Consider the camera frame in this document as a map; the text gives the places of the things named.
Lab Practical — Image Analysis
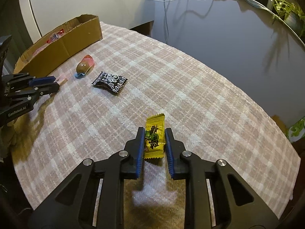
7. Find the yellow green-print snack packet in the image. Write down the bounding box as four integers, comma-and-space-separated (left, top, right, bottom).
144, 113, 166, 166

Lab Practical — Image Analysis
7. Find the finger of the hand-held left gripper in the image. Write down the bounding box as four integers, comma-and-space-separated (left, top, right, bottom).
5, 83, 60, 102
5, 73, 58, 87

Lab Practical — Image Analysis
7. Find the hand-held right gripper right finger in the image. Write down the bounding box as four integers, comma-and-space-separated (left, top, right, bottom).
165, 127, 279, 229

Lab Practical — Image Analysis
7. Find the pale pink candy packet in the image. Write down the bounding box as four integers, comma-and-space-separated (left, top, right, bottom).
51, 74, 69, 97

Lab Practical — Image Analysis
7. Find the white cable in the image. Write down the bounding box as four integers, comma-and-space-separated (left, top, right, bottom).
119, 0, 189, 44

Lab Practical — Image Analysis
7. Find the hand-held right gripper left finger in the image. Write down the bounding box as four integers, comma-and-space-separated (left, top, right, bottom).
27, 127, 146, 229

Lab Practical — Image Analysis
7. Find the pink white snack packet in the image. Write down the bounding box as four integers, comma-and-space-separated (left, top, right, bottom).
32, 45, 49, 56

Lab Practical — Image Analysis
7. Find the red clear snack packet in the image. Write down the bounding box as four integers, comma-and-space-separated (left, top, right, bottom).
46, 29, 65, 44

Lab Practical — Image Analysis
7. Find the black white-print candy packet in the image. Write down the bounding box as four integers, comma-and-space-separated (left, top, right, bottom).
92, 71, 127, 95

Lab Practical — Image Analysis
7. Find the brown cardboard box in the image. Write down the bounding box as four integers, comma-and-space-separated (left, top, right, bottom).
13, 14, 103, 77

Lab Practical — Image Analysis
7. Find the green white carton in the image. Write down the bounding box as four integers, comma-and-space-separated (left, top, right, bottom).
287, 118, 305, 144

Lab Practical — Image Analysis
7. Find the potted spider plant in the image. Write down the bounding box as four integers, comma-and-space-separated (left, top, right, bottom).
264, 0, 305, 38

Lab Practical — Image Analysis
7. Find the pink plaid blanket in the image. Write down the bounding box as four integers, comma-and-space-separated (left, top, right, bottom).
11, 21, 301, 229

